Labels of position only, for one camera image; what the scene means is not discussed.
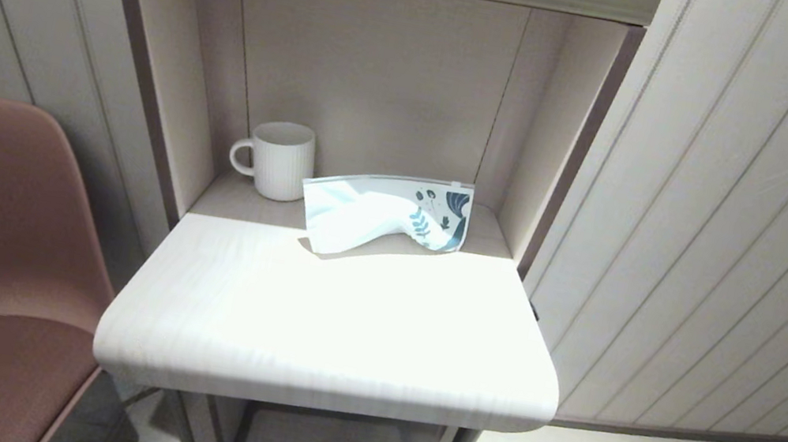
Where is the white floral plastic bag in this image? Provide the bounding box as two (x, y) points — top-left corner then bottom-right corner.
(291, 156), (478, 279)

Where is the white ribbed ceramic mug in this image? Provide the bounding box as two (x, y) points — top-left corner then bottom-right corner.
(223, 113), (323, 207)

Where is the light wooden shelf desk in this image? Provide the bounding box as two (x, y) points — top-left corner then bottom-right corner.
(17, 0), (662, 442)

